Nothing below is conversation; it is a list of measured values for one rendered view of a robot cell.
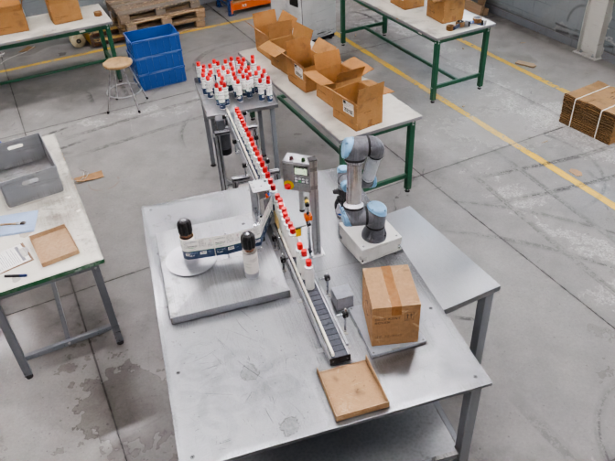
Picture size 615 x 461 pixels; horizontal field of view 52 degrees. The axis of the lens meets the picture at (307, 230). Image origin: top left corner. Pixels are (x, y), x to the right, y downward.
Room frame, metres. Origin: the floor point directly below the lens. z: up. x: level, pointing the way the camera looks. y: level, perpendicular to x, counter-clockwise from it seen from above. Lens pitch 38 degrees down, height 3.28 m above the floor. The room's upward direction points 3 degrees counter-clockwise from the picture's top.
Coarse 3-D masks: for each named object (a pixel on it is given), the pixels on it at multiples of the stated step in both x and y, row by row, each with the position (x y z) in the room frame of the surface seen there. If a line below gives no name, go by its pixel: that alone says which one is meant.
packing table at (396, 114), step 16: (256, 48) 6.43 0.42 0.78; (256, 64) 6.02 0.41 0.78; (272, 80) 5.61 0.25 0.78; (288, 80) 5.58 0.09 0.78; (288, 96) 5.25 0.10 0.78; (304, 96) 5.23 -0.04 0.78; (384, 96) 5.13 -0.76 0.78; (304, 112) 4.97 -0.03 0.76; (320, 112) 4.91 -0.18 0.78; (384, 112) 4.83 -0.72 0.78; (400, 112) 4.82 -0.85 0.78; (416, 112) 4.80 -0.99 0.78; (336, 128) 4.59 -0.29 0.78; (368, 128) 4.56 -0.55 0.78; (384, 128) 4.57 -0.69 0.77; (400, 176) 4.71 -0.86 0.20
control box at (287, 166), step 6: (288, 156) 3.02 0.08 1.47; (294, 156) 3.02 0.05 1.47; (300, 156) 3.02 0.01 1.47; (306, 156) 3.01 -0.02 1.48; (282, 162) 2.99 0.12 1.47; (288, 162) 2.97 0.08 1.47; (294, 162) 2.96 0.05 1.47; (300, 162) 2.96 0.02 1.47; (306, 162) 2.96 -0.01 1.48; (288, 168) 2.97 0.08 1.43; (288, 174) 2.97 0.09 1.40; (288, 180) 2.97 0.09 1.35; (294, 186) 2.96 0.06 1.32; (300, 186) 2.94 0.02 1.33; (306, 186) 2.93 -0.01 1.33
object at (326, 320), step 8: (288, 256) 2.87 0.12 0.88; (296, 264) 2.79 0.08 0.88; (312, 296) 2.51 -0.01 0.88; (320, 296) 2.51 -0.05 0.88; (320, 304) 2.45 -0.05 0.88; (312, 312) 2.39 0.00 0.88; (320, 312) 2.39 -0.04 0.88; (328, 312) 2.38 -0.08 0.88; (320, 320) 2.33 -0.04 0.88; (328, 320) 2.32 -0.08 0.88; (328, 328) 2.26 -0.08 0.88; (336, 328) 2.26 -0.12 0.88; (328, 336) 2.21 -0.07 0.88; (336, 336) 2.21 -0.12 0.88; (336, 344) 2.15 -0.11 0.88; (336, 352) 2.10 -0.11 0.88; (344, 352) 2.10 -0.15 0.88
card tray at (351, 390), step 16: (336, 368) 2.04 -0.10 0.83; (352, 368) 2.03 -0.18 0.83; (368, 368) 2.03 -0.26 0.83; (336, 384) 1.94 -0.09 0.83; (352, 384) 1.93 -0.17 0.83; (368, 384) 1.93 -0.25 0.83; (336, 400) 1.85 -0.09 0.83; (352, 400) 1.84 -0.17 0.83; (368, 400) 1.84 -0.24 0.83; (384, 400) 1.83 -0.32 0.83; (336, 416) 1.73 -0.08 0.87; (352, 416) 1.75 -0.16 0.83
